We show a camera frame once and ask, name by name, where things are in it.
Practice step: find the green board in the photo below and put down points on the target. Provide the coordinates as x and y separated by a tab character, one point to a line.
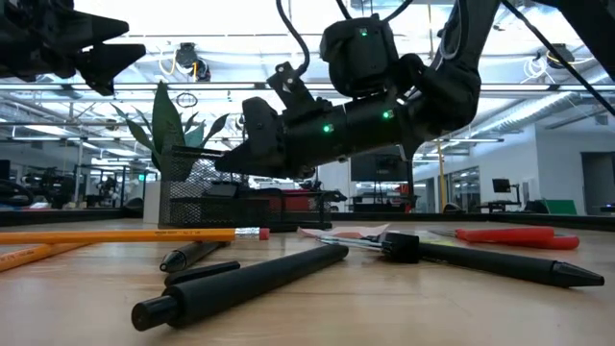
561	207

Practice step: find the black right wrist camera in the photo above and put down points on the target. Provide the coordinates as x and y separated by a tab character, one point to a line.
288	84

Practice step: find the red storage box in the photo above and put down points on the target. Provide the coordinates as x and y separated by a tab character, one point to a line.
298	202

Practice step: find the green plant in white pot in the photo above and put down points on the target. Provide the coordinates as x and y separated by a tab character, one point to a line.
151	202

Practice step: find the black mesh desk organizer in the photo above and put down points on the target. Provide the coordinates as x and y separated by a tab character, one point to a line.
216	211

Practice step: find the pink sticky note pad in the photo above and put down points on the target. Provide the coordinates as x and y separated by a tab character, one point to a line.
336	231

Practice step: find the black background robot station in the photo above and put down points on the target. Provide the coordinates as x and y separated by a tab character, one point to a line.
48	187

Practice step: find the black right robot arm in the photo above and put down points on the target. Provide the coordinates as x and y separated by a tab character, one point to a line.
451	91

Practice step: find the black binder clip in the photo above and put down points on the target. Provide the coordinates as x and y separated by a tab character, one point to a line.
401	247

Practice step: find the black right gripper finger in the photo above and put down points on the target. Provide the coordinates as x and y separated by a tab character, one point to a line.
233	161

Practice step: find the black metal table frame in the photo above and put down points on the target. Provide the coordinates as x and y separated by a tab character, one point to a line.
480	217

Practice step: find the black television screen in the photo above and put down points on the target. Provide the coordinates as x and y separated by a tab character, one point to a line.
379	168

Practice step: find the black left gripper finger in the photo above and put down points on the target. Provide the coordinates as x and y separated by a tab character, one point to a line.
108	30
108	62

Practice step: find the black ballpoint pen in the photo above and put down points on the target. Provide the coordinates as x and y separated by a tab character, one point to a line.
250	279
192	254
504	266

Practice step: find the small black desk monitor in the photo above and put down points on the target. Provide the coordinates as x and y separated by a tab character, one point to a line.
501	185

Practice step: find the yellow wooden pencil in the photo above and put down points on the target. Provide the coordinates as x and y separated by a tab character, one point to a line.
29	257
120	235

